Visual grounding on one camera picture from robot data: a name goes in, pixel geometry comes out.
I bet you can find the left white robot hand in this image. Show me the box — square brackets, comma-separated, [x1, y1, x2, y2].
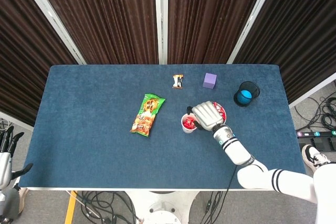
[0, 126, 34, 190]

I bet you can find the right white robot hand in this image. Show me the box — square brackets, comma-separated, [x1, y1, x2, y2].
[186, 100, 227, 132]

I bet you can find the small red object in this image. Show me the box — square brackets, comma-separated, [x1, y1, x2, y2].
[213, 102, 227, 121]

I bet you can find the white paper cup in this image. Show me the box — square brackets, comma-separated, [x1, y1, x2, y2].
[181, 113, 198, 134]

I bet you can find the round metal plate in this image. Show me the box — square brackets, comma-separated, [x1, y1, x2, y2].
[214, 101, 227, 125]

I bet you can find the black mesh pen holder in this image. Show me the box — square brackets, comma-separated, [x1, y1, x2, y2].
[233, 81, 261, 108]

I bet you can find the beige shoe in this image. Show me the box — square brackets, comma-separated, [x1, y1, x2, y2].
[18, 187, 29, 206]

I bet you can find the grey trouser leg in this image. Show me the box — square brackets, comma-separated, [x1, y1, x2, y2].
[6, 188, 22, 216]

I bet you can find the purple cube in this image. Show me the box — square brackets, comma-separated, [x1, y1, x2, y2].
[202, 72, 218, 89]

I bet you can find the blue ball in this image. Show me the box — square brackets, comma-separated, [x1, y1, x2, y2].
[240, 90, 253, 103]

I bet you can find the small brown snack wrapper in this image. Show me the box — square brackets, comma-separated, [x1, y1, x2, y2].
[172, 74, 184, 89]

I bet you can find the green snack bag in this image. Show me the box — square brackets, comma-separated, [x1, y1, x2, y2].
[130, 93, 166, 137]

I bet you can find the yellow floor tape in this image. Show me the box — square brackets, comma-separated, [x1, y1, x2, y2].
[65, 190, 78, 224]

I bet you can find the blue felt table cover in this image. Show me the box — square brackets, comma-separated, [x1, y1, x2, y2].
[18, 64, 310, 189]

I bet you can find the brown pleated curtain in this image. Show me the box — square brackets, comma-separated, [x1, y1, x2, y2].
[0, 0, 78, 127]
[167, 0, 271, 65]
[31, 0, 159, 65]
[233, 0, 336, 104]

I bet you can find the white and black sneaker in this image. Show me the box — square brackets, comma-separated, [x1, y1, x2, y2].
[301, 144, 331, 174]

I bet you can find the black foot pedal box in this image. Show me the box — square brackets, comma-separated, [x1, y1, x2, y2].
[299, 136, 336, 154]

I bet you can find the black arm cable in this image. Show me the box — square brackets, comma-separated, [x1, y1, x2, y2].
[209, 165, 238, 224]

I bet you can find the black floor cable bundle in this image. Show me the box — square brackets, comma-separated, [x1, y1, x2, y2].
[78, 191, 141, 224]
[293, 82, 336, 132]
[201, 191, 224, 224]

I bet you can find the white partition rail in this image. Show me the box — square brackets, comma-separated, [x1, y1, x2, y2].
[288, 79, 336, 109]

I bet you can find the white partition post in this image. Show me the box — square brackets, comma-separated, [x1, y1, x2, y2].
[227, 0, 280, 64]
[154, 0, 169, 65]
[15, 0, 87, 65]

